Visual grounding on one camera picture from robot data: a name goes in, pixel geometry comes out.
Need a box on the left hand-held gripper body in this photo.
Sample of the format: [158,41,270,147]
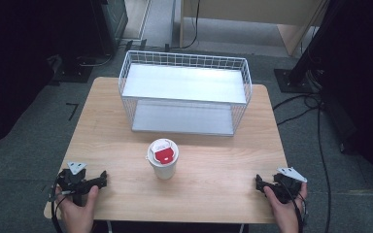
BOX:
[55,161,99,207]

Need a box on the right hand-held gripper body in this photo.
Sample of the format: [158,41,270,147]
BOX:
[271,166,308,205]

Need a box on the white cup with red lid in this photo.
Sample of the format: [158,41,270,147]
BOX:
[145,138,180,181]

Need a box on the white wire shelf rack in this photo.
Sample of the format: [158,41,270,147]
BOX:
[118,50,254,138]

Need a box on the person's right hand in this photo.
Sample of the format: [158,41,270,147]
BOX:
[262,183,309,233]

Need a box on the person's left hand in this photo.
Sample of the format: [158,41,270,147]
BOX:
[54,184,100,233]

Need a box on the black metal stand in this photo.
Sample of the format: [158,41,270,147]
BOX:
[286,0,341,85]

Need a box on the dark equipment cabinet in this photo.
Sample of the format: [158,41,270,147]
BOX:
[86,0,129,57]

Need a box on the light wooden cabinet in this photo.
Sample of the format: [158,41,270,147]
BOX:
[178,0,331,57]

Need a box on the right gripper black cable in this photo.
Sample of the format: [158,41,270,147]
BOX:
[280,180,307,233]

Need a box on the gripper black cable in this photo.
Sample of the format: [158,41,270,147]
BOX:
[280,180,307,233]
[50,172,67,233]

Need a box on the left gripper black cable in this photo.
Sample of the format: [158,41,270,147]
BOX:
[50,172,67,233]

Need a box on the black floor cable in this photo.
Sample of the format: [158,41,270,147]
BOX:
[271,92,334,233]

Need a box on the black stand base plate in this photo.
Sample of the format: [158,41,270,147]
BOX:
[273,67,319,95]

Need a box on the black cable by cabinet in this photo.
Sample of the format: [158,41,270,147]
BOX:
[77,52,115,68]

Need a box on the thin black hanging cable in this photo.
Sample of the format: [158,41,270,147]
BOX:
[180,0,202,50]

